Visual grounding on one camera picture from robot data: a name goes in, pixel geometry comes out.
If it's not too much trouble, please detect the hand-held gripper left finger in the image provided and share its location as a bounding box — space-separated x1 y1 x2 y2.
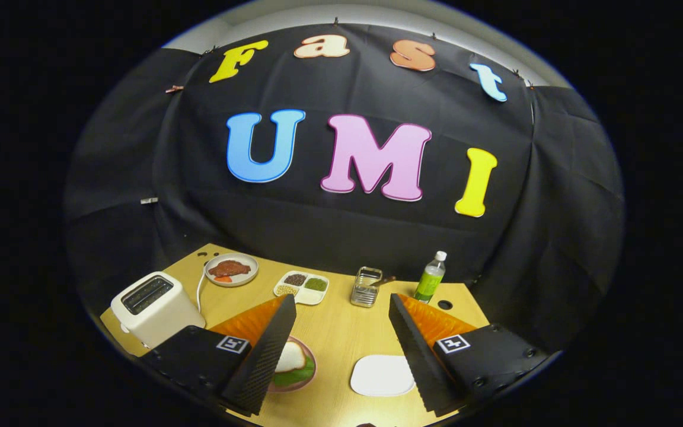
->
140 294 298 417

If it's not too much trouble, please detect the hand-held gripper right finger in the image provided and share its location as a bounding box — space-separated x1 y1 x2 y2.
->
389 294 556 416

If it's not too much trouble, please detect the toasted bread slice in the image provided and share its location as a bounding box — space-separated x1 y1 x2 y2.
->
275 341 307 373

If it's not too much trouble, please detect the green lettuce leaf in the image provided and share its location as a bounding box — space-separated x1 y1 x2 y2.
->
272 355 315 387

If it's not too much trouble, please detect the white square plate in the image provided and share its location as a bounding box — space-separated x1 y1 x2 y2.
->
350 355 416 397

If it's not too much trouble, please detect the pink round plate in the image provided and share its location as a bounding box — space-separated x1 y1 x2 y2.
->
269 336 317 392

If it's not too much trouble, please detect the white divided dish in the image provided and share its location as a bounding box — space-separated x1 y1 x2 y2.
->
273 270 330 306

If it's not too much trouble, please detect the green label bottle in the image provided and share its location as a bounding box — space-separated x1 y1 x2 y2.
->
414 251 448 304

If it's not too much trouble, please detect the beige round plate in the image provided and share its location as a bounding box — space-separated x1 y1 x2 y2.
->
204 253 259 288

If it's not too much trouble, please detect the brown meat steak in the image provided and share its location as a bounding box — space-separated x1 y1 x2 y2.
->
209 260 251 278

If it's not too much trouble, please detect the cream toaster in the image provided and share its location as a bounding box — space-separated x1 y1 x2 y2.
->
110 272 206 349

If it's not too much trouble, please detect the black backdrop cloth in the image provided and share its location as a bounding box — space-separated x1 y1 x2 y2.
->
63 24 625 356

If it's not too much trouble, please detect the metal wire utensil holder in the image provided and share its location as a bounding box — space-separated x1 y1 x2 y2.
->
350 266 383 308

